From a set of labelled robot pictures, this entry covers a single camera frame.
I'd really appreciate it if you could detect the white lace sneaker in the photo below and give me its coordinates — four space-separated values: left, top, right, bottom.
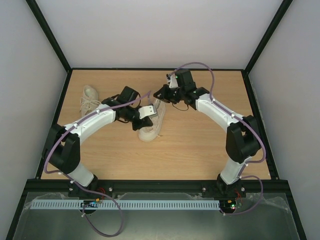
80 85 101 117
138 99 166 142

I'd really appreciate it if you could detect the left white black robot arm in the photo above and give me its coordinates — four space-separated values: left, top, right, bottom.
42 86 157 188

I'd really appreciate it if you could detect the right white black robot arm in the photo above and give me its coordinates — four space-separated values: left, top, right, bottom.
153 69 267 196

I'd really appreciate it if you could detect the white lace sneaker tied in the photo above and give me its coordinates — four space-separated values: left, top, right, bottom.
80 85 101 117

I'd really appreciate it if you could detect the left controller board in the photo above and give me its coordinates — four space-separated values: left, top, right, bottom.
79 198 103 208

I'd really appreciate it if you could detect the controller board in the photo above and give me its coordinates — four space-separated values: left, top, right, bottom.
79 198 103 208
219 197 243 212

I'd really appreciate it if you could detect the right controller board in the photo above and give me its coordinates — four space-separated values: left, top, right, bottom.
219 197 243 212

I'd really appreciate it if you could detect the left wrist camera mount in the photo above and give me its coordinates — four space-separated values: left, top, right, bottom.
138 104 158 119

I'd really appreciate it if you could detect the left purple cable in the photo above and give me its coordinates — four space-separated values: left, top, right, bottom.
43 90 153 237

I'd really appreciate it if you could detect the black aluminium frame rail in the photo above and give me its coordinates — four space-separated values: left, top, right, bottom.
24 178 291 195

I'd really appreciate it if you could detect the light blue slotted cable duct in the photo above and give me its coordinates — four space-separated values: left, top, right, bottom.
30 199 220 211

